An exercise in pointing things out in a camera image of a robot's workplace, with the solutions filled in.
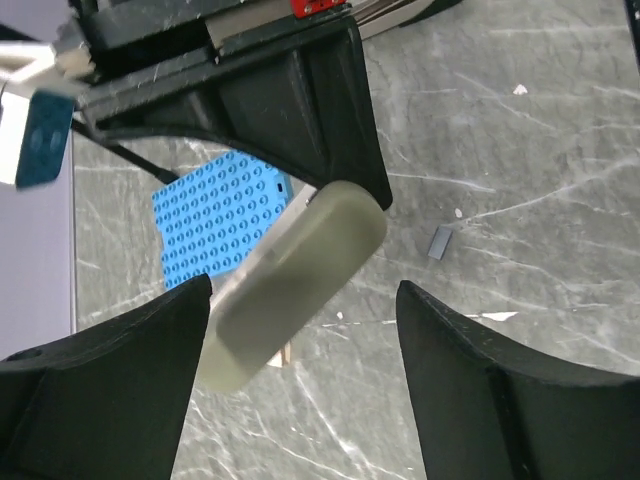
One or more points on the unloaded staple strip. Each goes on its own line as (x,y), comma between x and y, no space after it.
(439,242)

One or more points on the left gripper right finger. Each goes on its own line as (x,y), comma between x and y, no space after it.
(488,407)

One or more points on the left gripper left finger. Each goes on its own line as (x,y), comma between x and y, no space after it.
(108,402)

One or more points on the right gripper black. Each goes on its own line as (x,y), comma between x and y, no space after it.
(284,81)

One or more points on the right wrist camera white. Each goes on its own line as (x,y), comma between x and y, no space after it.
(39,86)

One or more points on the blue studded building plate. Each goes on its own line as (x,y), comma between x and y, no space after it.
(211,218)

